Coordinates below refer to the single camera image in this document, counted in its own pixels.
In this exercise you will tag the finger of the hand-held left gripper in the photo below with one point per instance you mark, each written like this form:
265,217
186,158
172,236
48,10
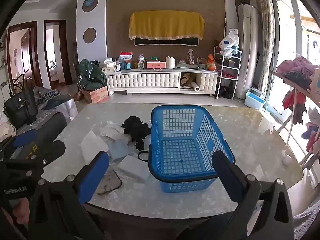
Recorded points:
53,150
25,137

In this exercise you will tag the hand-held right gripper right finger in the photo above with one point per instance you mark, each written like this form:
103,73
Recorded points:
226,177

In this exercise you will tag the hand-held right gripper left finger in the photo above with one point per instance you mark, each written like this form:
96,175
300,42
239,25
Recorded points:
93,177

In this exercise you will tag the grey patterned cloth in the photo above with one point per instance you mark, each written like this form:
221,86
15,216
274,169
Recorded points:
110,182

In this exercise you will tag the white towel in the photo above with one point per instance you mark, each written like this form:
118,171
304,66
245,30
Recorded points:
91,146

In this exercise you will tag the light blue cloth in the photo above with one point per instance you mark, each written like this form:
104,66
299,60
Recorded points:
120,150

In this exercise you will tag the white cloth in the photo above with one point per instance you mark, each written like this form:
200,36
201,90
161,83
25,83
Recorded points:
110,131
132,167

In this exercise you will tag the black cloth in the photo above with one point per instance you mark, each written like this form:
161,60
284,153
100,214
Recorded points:
136,130

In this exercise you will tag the blue plastic basket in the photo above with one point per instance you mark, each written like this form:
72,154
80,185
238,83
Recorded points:
180,107

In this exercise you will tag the person's left hand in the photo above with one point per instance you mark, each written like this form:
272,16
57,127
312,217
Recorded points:
21,211

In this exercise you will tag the dark cushion with yellow letters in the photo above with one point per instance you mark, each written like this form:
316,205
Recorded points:
42,137

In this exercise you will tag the grey patterned sofa blanket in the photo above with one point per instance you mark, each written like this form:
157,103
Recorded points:
40,118

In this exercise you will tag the black handbag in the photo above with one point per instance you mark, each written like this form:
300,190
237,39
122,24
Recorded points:
20,107

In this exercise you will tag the silver shopping bag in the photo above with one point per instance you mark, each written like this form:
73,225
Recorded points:
67,110

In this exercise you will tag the plaid cloth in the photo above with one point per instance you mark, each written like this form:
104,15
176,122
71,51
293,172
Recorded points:
47,97

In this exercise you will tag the small white round object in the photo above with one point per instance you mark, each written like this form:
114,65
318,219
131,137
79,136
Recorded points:
287,159

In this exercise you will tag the printed cardboard box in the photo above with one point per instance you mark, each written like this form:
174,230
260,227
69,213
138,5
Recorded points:
96,95

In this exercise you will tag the blue and white bin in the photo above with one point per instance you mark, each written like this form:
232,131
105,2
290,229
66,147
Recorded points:
253,101

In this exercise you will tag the green plastic bag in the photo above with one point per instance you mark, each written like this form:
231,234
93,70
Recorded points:
90,76

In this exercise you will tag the white clothes drying rack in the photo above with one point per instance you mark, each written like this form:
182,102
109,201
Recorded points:
292,127

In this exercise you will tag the dark wooden door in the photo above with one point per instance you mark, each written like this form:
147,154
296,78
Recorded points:
25,52

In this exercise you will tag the white paper roll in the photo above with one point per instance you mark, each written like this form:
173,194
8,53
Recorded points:
196,86

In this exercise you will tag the hanging mixed clothes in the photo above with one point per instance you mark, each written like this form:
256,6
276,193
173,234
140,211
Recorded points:
312,130

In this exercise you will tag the red hanging garment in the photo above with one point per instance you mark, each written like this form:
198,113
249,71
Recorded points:
293,105

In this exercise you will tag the tissue box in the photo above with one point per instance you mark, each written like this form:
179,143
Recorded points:
108,63

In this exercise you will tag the white metal shelf rack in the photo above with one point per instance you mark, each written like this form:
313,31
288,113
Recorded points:
237,75

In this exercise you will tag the white tufted TV cabinet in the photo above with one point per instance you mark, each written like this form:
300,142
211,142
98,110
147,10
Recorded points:
150,80

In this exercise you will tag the orange bag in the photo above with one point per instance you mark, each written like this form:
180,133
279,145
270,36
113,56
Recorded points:
211,63

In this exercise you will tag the wicker basket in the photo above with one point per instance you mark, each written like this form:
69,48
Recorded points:
202,63

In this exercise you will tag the red snack package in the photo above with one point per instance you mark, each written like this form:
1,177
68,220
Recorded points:
126,55

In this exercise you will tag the white tower air conditioner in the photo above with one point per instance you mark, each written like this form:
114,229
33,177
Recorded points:
247,55

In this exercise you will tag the clear packaged toy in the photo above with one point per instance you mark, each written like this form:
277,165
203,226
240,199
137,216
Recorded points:
190,57

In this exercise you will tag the pink box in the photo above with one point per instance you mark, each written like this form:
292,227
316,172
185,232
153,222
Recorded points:
156,65

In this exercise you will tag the pile of pink clothes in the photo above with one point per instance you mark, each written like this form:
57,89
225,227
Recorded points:
296,67

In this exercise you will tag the glass sliding door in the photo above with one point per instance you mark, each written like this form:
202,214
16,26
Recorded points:
285,55

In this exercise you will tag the white and blue package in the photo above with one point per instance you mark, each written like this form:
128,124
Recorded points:
230,41

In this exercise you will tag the patterned curtain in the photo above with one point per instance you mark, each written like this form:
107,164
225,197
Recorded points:
265,42

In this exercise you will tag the black television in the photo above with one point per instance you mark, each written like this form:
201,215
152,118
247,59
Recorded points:
175,42

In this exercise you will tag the yellow cloth cover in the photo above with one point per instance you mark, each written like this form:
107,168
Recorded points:
165,25

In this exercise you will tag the dark wooden door frame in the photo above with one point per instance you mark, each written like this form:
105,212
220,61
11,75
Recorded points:
63,52

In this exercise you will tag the blue round wall decoration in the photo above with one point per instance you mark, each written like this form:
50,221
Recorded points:
90,3

